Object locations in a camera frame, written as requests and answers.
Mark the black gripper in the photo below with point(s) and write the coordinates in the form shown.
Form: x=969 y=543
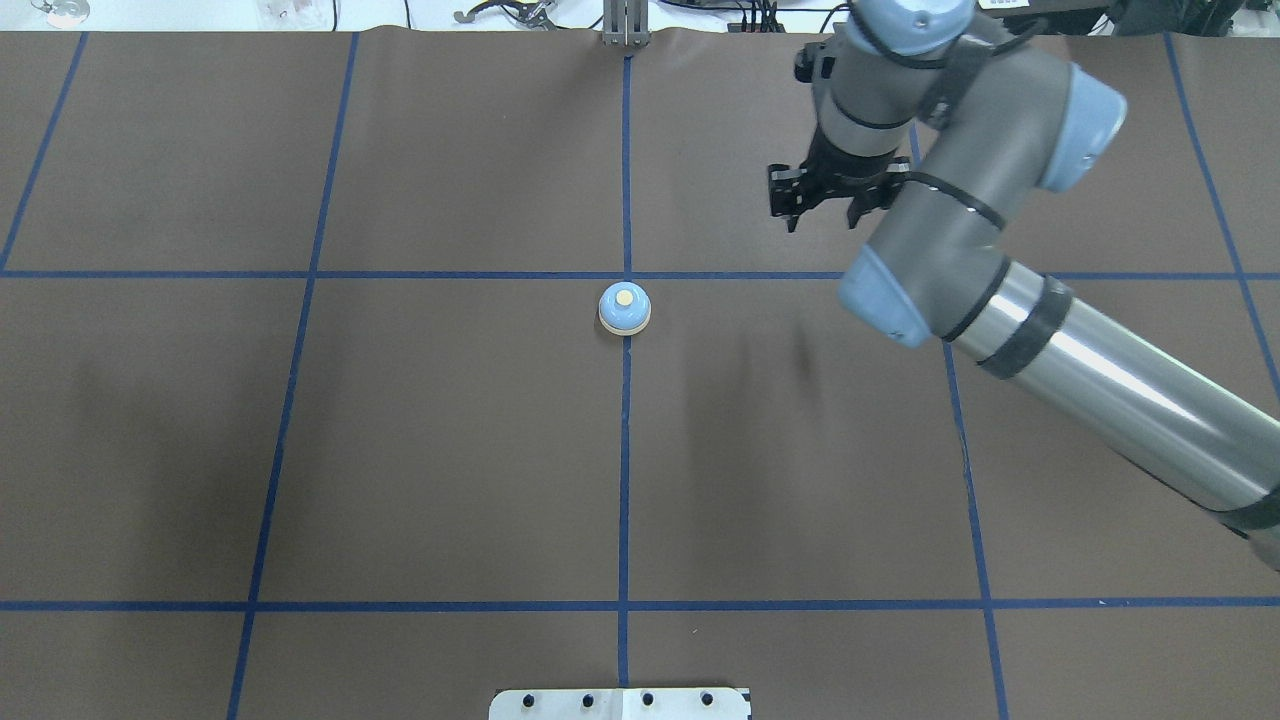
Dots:
x=838 y=166

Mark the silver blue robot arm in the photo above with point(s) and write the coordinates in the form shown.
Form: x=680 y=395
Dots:
x=937 y=116

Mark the brown table mat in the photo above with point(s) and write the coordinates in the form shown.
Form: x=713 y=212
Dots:
x=307 y=412

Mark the clear tape roll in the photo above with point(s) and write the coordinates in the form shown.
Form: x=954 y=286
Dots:
x=63 y=14

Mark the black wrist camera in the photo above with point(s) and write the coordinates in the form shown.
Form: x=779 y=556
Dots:
x=814 y=63

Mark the aluminium frame post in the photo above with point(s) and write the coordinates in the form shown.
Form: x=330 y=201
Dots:
x=625 y=23

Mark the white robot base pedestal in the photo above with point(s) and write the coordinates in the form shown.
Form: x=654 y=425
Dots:
x=623 y=703

